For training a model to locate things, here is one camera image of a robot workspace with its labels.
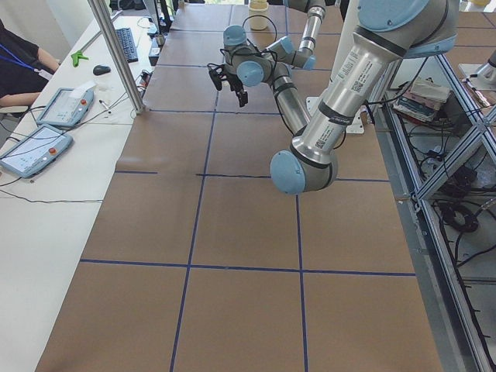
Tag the black keyboard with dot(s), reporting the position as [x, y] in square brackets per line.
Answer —
[126, 41]

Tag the aluminium frame post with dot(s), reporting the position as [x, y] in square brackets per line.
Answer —
[105, 24]

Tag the seated person in black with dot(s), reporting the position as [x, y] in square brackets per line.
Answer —
[26, 69]

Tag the black computer mouse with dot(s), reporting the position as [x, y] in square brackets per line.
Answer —
[99, 70]

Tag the teach pendant far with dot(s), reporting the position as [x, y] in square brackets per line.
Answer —
[66, 108]

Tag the stack of books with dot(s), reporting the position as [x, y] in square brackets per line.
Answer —
[423, 100]

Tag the black marker pen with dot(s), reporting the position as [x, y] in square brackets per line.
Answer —
[104, 104]

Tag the white lidded container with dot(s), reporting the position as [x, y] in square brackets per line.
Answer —
[258, 13]

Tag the teach pendant near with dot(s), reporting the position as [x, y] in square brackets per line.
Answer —
[35, 152]

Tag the green clamp tool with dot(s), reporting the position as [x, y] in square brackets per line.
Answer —
[77, 57]

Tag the aluminium frame rack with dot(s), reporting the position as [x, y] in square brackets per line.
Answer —
[444, 173]

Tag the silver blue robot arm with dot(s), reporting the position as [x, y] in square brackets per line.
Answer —
[246, 65]
[386, 31]

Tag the teach pendant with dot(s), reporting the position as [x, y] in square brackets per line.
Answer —
[35, 152]
[66, 108]

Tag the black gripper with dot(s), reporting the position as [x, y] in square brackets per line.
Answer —
[234, 83]

